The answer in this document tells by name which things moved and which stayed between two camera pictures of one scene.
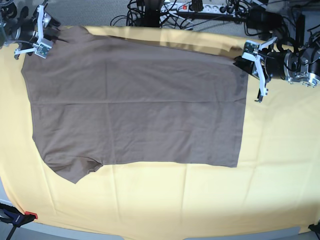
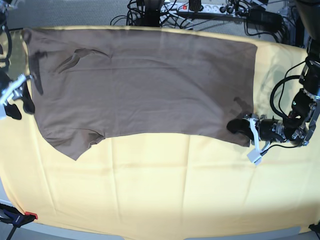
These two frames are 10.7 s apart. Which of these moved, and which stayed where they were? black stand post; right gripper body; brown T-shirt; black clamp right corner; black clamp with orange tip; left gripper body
Moved: right gripper body; brown T-shirt; left gripper body
Stayed: black clamp right corner; black stand post; black clamp with orange tip
